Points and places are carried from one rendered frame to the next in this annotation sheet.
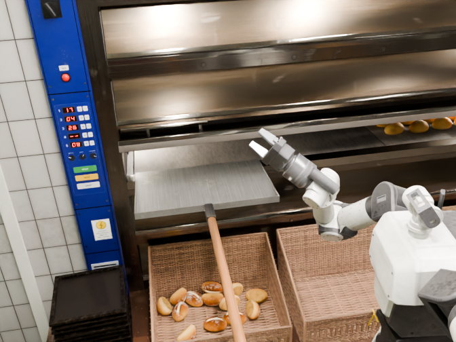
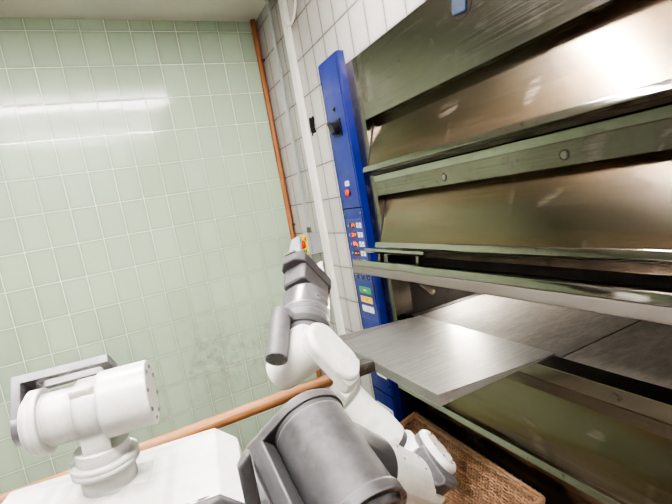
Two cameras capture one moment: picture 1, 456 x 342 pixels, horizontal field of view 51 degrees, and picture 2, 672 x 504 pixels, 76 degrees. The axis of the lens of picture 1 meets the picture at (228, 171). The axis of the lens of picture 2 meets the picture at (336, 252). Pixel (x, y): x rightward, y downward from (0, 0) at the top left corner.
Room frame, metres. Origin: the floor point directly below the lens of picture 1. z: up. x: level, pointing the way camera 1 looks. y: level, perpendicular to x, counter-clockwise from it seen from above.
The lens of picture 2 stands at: (1.15, -0.96, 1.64)
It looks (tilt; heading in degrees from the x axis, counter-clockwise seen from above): 7 degrees down; 74
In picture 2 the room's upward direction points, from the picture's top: 10 degrees counter-clockwise
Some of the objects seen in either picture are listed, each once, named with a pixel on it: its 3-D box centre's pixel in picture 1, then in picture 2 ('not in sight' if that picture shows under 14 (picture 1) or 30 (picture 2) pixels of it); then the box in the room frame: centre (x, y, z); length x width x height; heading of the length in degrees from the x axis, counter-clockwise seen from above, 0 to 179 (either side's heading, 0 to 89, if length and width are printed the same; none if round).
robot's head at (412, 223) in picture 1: (421, 210); (101, 416); (1.02, -0.49, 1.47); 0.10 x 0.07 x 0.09; 0
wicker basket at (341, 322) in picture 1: (348, 276); not in sight; (1.62, -0.51, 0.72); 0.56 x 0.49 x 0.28; 98
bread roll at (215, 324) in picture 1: (214, 323); not in sight; (1.48, 0.08, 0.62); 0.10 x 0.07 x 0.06; 90
